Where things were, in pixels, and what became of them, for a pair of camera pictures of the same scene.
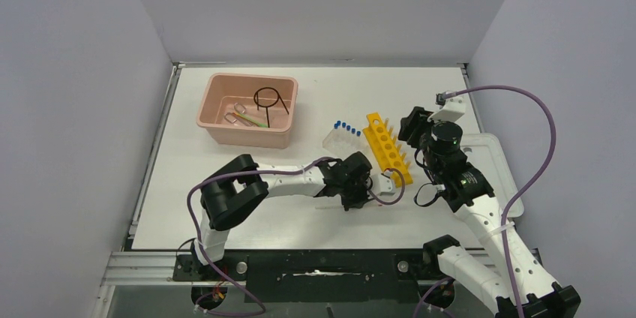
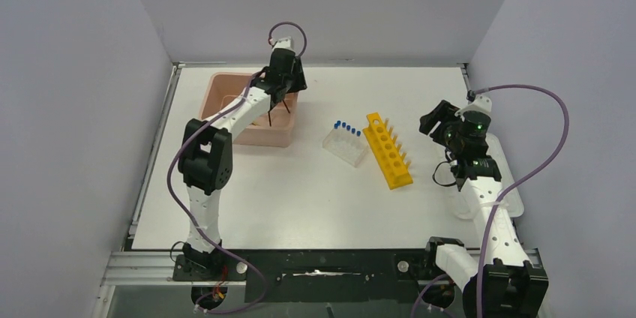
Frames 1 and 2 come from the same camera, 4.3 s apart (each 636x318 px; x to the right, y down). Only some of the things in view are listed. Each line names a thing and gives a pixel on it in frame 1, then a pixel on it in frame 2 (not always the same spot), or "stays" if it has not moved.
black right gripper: x=412 y=127 -> x=444 y=113
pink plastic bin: x=247 y=110 stays
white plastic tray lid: x=484 y=151 stays
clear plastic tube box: x=343 y=143 stays
